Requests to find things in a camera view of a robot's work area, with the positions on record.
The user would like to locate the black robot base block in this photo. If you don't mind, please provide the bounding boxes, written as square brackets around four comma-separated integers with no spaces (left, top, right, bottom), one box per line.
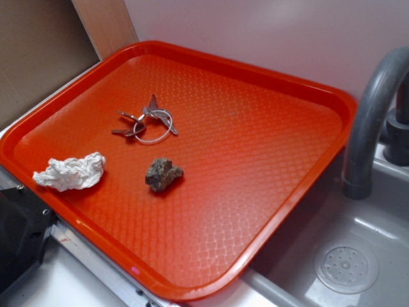
[1,185,56,296]

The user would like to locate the grey brown rock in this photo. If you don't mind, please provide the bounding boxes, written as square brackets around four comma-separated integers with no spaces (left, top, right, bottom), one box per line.
[145,157,183,193]

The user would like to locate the orange plastic tray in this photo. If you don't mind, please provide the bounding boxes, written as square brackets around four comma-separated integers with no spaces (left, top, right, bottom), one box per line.
[1,42,357,302]

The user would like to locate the crumpled white paper tissue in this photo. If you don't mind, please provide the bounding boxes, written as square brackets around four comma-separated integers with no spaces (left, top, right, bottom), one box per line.
[33,152,106,192]

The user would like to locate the light wooden board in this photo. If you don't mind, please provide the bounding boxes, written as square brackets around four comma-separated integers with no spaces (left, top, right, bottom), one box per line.
[72,0,139,60]

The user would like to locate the grey plastic toy sink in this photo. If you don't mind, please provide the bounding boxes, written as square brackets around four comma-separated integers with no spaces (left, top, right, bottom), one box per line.
[242,140,409,307]

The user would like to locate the grey toy faucet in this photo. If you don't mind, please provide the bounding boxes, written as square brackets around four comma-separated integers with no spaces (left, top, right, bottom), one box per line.
[342,46,408,200]

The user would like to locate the round sink drain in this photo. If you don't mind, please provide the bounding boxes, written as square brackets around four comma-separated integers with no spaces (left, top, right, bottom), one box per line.
[314,241,379,295]

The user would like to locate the brown cardboard panel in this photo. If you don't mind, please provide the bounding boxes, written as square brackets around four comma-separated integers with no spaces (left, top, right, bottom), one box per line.
[1,1,99,128]

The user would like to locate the silver keys on ring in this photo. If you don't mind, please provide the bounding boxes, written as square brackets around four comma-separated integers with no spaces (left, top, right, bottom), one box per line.
[111,94,179,145]

